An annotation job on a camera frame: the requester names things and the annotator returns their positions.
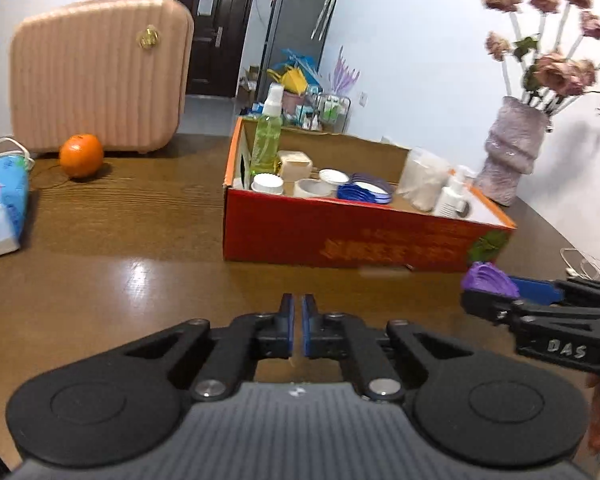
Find purple plastic lid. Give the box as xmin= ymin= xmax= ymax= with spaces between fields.
xmin=460 ymin=262 xmax=520 ymax=299

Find small white spray bottle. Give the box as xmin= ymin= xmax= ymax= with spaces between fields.
xmin=432 ymin=166 xmax=476 ymax=219

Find dark blue lid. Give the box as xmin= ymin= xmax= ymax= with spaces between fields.
xmin=336 ymin=183 xmax=391 ymax=205

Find translucent plastic container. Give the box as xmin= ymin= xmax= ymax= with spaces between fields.
xmin=396 ymin=148 xmax=451 ymax=212

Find small white lid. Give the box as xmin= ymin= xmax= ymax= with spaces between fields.
xmin=318 ymin=168 xmax=350 ymax=192

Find white bottle cap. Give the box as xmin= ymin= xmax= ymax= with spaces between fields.
xmin=251 ymin=174 xmax=284 ymax=196

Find beige cube block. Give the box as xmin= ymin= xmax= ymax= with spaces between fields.
xmin=277 ymin=151 xmax=313 ymax=182

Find green liquid spray bottle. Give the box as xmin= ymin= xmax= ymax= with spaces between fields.
xmin=250 ymin=84 xmax=284 ymax=178

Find white jar lid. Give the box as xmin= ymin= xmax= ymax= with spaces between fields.
xmin=292 ymin=178 xmax=334 ymax=198

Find blue translucent lid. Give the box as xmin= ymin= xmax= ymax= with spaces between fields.
xmin=350 ymin=172 xmax=393 ymax=195

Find red orange cardboard box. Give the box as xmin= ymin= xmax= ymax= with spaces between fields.
xmin=223 ymin=117 xmax=516 ymax=272

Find pink ceramic vase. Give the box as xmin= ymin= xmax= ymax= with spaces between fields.
xmin=475 ymin=96 xmax=550 ymax=207

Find dried pink roses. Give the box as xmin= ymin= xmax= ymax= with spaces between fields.
xmin=481 ymin=0 xmax=600 ymax=118

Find orange fruit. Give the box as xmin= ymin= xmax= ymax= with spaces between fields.
xmin=59 ymin=133 xmax=104 ymax=179

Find blue tissue pack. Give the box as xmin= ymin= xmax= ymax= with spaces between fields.
xmin=0 ymin=136 xmax=34 ymax=256

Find pink ribbed suitcase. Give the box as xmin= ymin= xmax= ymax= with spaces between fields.
xmin=8 ymin=0 xmax=194 ymax=154

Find grey refrigerator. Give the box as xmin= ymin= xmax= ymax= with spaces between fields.
xmin=256 ymin=0 xmax=328 ymax=102

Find dark brown entrance door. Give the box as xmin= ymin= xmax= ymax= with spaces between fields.
xmin=178 ymin=0 xmax=253 ymax=99

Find white wired earphones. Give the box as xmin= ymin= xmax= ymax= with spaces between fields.
xmin=559 ymin=247 xmax=600 ymax=282

